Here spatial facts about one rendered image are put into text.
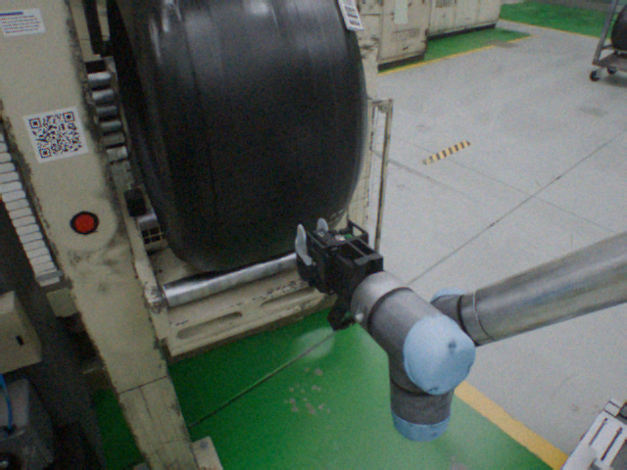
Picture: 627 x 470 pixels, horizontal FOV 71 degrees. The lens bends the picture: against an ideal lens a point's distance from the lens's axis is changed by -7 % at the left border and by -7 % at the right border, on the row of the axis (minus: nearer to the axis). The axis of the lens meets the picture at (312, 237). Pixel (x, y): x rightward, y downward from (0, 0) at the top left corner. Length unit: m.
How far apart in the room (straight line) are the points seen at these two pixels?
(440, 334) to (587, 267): 0.19
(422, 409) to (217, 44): 0.50
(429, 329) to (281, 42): 0.39
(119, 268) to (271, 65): 0.48
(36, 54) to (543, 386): 1.90
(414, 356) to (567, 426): 1.50
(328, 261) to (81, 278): 0.48
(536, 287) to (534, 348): 1.57
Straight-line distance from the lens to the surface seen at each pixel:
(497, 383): 1.98
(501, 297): 0.61
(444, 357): 0.49
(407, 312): 0.52
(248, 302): 0.91
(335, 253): 0.62
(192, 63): 0.60
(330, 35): 0.66
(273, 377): 1.87
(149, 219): 1.10
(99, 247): 0.88
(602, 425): 1.74
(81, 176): 0.81
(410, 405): 0.57
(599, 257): 0.58
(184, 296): 0.88
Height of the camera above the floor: 1.48
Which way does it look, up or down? 36 degrees down
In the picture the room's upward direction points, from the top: straight up
